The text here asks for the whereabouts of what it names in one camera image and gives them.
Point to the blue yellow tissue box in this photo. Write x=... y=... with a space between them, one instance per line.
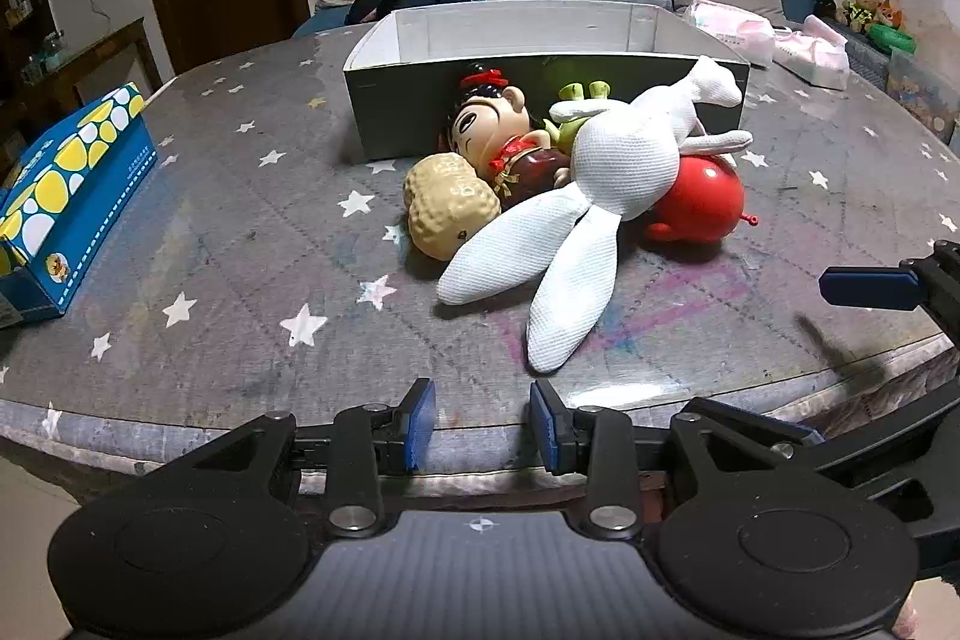
x=67 y=197

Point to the clear toy storage bin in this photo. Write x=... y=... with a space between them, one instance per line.
x=926 y=93

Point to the red round toy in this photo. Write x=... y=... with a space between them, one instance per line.
x=697 y=197

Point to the grey star tablecloth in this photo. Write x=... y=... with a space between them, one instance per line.
x=247 y=250

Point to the orange plush toys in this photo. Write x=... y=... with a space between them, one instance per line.
x=877 y=10

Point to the green plastic toy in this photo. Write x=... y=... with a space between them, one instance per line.
x=892 y=39

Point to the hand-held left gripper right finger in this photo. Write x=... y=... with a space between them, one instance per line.
x=541 y=426

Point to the pink tissue pack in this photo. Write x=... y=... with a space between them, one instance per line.
x=731 y=33
x=814 y=55

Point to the green frog toy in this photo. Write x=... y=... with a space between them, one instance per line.
x=570 y=119

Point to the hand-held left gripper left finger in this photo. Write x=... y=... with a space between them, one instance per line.
x=421 y=426

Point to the wooden side cabinet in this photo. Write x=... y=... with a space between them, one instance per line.
x=82 y=63

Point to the black-haired doll figure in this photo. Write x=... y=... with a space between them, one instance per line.
x=480 y=134

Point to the white plush rabbit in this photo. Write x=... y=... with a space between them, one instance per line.
x=622 y=160

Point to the grey cardboard box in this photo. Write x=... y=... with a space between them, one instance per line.
x=397 y=108

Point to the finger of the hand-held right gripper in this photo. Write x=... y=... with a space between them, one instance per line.
x=862 y=287
x=757 y=419

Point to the tan peanut toy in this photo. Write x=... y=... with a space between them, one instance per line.
x=442 y=205

